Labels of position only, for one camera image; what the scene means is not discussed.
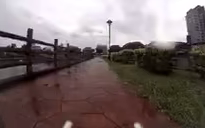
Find grey water channel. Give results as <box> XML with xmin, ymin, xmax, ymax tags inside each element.
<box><xmin>0</xmin><ymin>61</ymin><xmax>58</xmax><ymax>83</ymax></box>

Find dark wooden fence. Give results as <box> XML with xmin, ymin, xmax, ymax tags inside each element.
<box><xmin>0</xmin><ymin>27</ymin><xmax>95</xmax><ymax>88</ymax></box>

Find row of green bushes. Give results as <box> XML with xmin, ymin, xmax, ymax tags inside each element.
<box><xmin>110</xmin><ymin>44</ymin><xmax>205</xmax><ymax>79</ymax></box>

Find tall grey building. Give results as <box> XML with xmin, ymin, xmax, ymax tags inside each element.
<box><xmin>185</xmin><ymin>4</ymin><xmax>205</xmax><ymax>45</ymax></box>

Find tall lamp post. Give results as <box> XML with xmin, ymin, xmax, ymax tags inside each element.
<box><xmin>106</xmin><ymin>19</ymin><xmax>113</xmax><ymax>61</ymax></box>

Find robot's own part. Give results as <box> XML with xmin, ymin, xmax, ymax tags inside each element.
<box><xmin>62</xmin><ymin>120</ymin><xmax>74</xmax><ymax>128</ymax></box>
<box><xmin>133</xmin><ymin>121</ymin><xmax>144</xmax><ymax>128</ymax></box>

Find distant low buildings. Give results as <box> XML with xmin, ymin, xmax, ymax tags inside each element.
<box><xmin>95</xmin><ymin>40</ymin><xmax>188</xmax><ymax>54</ymax></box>

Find grass strip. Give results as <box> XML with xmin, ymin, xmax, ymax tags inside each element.
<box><xmin>104</xmin><ymin>59</ymin><xmax>205</xmax><ymax>128</ymax></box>

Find red paved path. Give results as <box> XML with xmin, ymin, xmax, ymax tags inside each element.
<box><xmin>0</xmin><ymin>57</ymin><xmax>181</xmax><ymax>128</ymax></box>

